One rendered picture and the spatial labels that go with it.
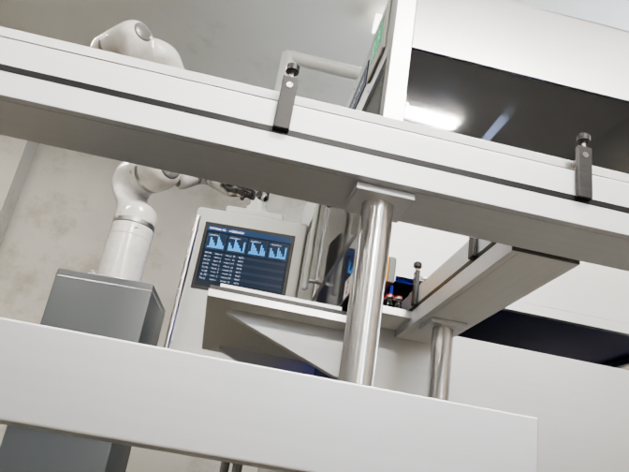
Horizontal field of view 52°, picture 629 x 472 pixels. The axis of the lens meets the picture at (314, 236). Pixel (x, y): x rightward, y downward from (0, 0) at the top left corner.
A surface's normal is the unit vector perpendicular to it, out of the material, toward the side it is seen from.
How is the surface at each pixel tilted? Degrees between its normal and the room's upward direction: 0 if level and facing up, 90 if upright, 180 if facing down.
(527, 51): 90
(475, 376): 90
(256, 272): 90
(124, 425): 90
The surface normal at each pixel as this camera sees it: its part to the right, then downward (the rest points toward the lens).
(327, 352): 0.18, -0.36
